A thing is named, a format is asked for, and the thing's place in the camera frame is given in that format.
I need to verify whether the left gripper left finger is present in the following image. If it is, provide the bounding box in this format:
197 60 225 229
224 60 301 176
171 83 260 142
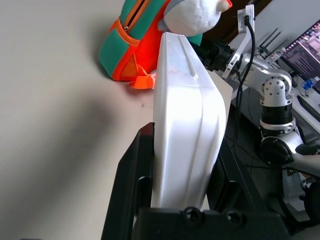
101 122 155 240

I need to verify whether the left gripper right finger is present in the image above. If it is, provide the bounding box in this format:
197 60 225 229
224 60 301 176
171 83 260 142
207 138 276 216

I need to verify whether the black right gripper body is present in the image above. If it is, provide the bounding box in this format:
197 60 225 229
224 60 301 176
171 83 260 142
199 37 236 73

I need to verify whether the grey white plush keychain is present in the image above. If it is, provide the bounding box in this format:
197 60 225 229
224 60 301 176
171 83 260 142
157 0 233 35

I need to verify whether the white Unitree pencil case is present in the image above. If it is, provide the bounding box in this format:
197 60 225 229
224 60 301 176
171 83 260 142
150 32 228 210

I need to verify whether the teal and orange backpack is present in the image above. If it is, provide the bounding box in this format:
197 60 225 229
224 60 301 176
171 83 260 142
98 0 203 90

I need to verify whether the black antenna router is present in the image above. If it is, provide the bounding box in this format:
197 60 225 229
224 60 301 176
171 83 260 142
259 27 286 55

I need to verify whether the computer monitor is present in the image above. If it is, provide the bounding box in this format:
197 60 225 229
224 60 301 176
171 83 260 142
279 19 320 95

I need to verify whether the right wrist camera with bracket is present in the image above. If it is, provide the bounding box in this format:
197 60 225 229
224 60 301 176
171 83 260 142
222 4 256 80

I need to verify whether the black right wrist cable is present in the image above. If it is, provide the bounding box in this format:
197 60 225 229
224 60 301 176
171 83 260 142
234 15 258 151

